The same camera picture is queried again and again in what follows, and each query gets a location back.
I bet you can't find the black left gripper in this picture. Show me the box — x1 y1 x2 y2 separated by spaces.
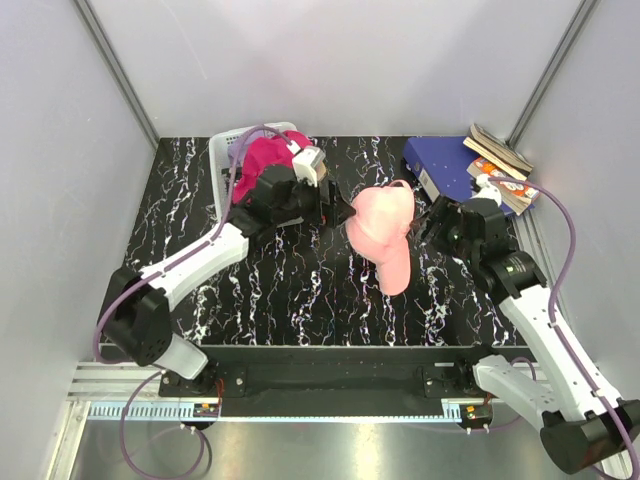
273 169 355 229

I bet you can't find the light pink baseball cap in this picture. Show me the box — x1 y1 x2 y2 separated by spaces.
345 180 415 296

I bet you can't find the magenta baseball cap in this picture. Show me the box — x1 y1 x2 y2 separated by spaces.
232 132 294 204

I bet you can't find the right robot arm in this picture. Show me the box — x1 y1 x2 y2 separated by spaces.
417 196 639 475

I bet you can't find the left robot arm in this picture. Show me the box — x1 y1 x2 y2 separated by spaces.
96 165 356 396

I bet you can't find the orange paperback book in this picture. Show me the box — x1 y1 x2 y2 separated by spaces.
467 157 539 215

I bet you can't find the tan paperback book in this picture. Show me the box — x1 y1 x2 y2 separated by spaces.
463 124 533 180

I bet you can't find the lavender baseball cap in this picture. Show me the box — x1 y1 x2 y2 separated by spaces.
227 142 249 163

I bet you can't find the white plastic basket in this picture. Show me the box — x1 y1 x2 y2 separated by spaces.
209 124 313 234

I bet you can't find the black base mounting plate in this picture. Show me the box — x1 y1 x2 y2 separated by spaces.
159 345 496 422

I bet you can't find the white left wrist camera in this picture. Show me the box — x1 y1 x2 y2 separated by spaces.
292 146 327 187

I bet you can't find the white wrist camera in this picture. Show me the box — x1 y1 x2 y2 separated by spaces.
292 146 327 187
472 174 502 206

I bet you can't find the blue ring binder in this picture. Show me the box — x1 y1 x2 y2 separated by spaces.
403 136 524 215

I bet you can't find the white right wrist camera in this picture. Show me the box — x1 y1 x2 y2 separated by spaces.
472 174 502 206

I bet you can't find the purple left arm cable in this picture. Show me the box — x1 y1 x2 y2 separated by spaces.
92 124 301 366

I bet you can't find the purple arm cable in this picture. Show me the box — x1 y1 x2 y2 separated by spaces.
92 124 301 366
479 175 640 471

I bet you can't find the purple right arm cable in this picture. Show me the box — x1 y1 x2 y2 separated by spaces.
479 175 640 471

